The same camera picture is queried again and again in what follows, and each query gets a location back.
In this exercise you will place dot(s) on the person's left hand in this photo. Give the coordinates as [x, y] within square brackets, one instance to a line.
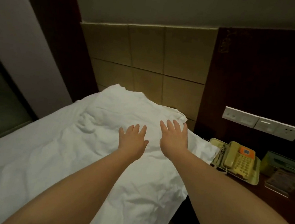
[132, 140]

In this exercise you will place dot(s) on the person's right hand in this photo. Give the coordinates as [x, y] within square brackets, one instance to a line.
[174, 138]

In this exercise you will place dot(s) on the white pillow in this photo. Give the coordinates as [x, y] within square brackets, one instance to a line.
[187, 127]

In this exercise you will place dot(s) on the white duvet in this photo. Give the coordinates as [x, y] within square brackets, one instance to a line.
[56, 149]

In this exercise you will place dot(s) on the person's left forearm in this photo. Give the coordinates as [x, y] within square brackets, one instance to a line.
[73, 192]

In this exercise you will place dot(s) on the person's right forearm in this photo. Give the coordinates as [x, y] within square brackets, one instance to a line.
[237, 206]

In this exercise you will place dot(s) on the beige telephone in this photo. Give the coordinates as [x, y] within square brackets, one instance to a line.
[238, 160]

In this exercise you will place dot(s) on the tan padded headboard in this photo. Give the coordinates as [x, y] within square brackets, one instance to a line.
[157, 60]

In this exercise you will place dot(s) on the dark wooden nightstand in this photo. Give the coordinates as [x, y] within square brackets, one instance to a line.
[263, 203]

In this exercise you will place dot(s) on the dark tissue box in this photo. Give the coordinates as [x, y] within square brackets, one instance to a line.
[284, 163]

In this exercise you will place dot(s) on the white wall switch panel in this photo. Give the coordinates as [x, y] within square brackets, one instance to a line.
[262, 124]

